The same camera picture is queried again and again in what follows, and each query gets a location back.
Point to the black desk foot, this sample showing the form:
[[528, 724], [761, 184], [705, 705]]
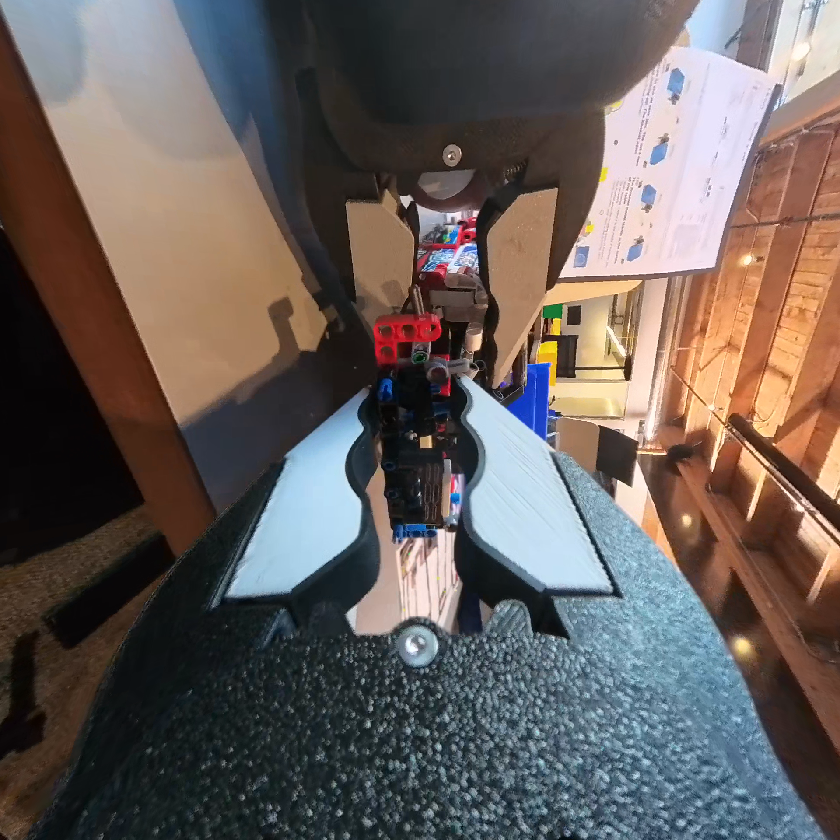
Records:
[[105, 590]]

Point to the black metal rail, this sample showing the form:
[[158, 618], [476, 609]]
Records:
[[787, 466]]

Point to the blue plastic bin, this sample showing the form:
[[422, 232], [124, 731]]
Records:
[[535, 400]]

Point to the printed instruction sheet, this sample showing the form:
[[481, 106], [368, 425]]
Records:
[[682, 164]]

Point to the black chair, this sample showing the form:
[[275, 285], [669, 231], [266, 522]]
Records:
[[617, 453]]

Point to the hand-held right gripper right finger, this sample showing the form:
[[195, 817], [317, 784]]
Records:
[[531, 512]]

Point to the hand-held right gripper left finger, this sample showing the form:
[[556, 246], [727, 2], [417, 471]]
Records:
[[308, 518]]

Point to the toy brick race car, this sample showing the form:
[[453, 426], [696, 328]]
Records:
[[413, 420]]

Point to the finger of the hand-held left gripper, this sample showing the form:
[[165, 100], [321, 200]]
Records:
[[522, 262], [377, 249]]

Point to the yellow box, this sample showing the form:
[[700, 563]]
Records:
[[548, 351]]

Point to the brown chair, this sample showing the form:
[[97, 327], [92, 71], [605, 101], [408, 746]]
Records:
[[577, 441]]

